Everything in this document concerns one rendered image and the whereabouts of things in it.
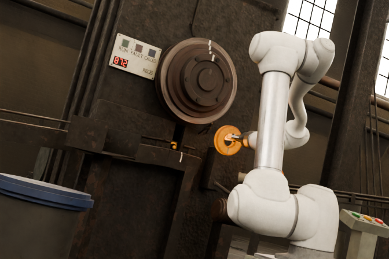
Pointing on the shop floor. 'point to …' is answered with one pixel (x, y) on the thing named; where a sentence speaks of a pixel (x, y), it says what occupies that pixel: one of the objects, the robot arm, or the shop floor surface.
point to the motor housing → (220, 231)
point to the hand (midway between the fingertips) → (228, 137)
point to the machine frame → (114, 81)
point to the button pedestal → (362, 235)
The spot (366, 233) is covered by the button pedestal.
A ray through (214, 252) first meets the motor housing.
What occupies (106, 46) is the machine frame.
